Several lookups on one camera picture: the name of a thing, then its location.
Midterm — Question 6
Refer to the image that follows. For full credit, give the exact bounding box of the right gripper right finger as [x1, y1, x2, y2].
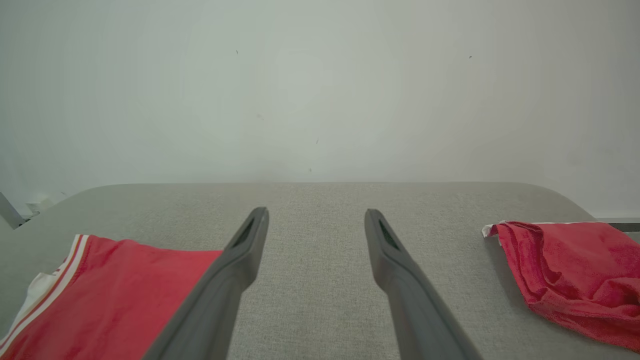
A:
[364, 208, 483, 360]

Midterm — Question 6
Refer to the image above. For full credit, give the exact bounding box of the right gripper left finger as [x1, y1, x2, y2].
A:
[142, 206, 270, 360]

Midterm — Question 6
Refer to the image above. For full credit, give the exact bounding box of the red garment white striped band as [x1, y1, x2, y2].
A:
[0, 234, 223, 360]

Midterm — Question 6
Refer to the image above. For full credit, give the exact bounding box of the red shorts white trim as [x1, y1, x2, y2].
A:
[481, 221, 640, 353]

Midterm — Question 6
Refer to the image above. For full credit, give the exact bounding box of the grey metal bar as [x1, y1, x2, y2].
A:
[0, 192, 26, 230]

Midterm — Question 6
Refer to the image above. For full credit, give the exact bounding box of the white skirting board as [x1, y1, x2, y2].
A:
[592, 216, 640, 232]

